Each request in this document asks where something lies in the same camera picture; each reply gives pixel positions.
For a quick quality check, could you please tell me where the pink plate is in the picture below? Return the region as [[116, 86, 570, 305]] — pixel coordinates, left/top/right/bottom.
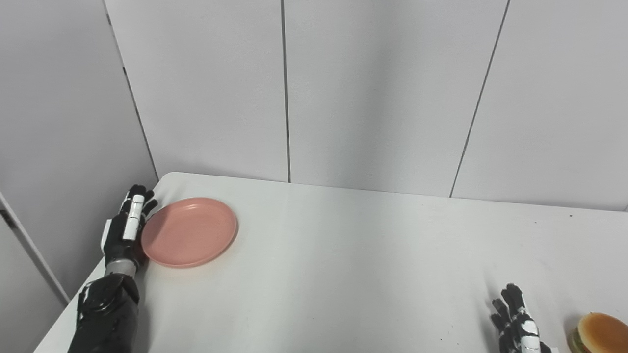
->
[[141, 197, 238, 269]]

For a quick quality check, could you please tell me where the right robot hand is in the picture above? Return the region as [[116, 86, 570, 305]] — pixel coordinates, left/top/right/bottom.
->
[[490, 283, 554, 353]]

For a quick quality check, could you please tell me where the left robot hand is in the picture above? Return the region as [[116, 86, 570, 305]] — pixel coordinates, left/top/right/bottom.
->
[[101, 184, 158, 269]]

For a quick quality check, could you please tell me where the toy hamburger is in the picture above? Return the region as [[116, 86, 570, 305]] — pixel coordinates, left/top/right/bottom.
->
[[568, 312, 628, 353]]

